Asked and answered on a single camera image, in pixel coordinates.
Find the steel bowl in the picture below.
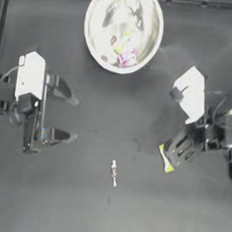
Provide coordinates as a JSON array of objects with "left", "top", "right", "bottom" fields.
[{"left": 79, "top": 0, "right": 167, "bottom": 79}]

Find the green candy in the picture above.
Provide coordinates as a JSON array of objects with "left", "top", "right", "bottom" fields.
[
  {"left": 155, "top": 142, "right": 178, "bottom": 175},
  {"left": 112, "top": 36, "right": 133, "bottom": 56}
]

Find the pink candy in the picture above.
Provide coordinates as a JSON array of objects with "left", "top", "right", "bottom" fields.
[{"left": 115, "top": 46, "right": 141, "bottom": 70}]

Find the gripper white camera mount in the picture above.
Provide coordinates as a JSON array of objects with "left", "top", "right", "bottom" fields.
[
  {"left": 167, "top": 63, "right": 210, "bottom": 127},
  {"left": 12, "top": 48, "right": 49, "bottom": 116}
]

